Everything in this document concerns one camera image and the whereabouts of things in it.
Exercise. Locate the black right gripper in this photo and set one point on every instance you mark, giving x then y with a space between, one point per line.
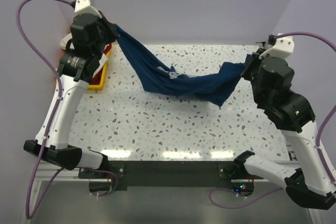
250 67

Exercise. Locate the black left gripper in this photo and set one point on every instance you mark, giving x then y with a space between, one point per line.
109 30

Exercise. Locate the blue printed t-shirt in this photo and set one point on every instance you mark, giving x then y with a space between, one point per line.
156 77

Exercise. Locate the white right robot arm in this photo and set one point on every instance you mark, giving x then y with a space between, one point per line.
309 186

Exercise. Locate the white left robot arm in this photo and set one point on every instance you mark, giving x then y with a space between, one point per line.
90 35

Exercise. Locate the white crumpled t-shirt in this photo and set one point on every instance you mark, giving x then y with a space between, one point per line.
65 40

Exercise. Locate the red t-shirt in bin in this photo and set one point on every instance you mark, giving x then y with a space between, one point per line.
102 62

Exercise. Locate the yellow plastic bin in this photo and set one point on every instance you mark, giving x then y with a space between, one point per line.
101 79

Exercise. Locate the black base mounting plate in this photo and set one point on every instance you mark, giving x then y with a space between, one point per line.
177 173

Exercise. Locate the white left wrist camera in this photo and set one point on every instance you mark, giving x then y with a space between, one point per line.
84 6

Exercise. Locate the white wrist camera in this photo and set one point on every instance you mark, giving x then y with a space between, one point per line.
278 47
84 6

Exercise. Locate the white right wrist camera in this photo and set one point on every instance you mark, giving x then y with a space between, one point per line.
278 47

